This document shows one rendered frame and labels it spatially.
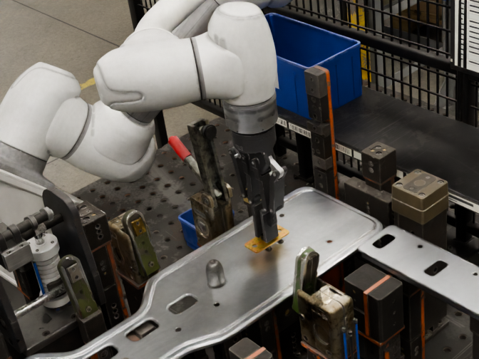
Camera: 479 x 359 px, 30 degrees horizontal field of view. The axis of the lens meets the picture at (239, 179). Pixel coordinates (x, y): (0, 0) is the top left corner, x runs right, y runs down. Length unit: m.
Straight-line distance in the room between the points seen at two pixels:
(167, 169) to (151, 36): 1.11
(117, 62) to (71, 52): 3.79
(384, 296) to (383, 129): 0.49
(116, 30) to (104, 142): 3.22
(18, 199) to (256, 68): 0.86
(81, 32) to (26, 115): 3.33
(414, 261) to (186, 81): 0.52
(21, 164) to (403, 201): 0.92
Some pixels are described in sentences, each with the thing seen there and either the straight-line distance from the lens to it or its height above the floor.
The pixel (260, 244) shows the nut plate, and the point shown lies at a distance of 1.63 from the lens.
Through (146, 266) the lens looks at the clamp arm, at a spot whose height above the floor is 1.00.
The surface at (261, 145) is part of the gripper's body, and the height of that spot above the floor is 1.24.
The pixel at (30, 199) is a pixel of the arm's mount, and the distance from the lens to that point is 2.12.
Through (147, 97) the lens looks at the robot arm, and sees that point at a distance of 1.41.
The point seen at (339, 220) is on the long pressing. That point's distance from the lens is 1.72.
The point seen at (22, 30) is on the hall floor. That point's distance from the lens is 5.66.
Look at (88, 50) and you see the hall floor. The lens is 5.19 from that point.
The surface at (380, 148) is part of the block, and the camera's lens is 1.78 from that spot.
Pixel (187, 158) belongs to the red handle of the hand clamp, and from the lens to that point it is 1.74.
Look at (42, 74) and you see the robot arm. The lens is 2.17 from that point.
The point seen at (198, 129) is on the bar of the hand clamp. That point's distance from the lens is 1.66.
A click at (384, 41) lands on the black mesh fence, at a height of 1.16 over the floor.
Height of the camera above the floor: 2.00
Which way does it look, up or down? 33 degrees down
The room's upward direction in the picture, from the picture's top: 8 degrees counter-clockwise
